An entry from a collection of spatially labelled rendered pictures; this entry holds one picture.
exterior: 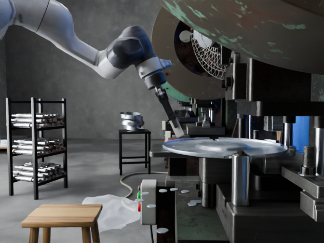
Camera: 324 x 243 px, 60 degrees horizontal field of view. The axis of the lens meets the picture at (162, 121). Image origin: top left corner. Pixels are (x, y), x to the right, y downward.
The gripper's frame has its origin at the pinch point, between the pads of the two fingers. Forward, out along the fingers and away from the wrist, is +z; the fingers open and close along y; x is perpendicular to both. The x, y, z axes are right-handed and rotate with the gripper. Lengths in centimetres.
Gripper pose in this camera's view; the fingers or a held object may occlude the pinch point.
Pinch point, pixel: (176, 127)
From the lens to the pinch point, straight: 101.2
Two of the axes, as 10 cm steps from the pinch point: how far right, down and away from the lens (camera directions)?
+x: 9.1, -4.2, -0.5
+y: -0.3, 0.5, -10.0
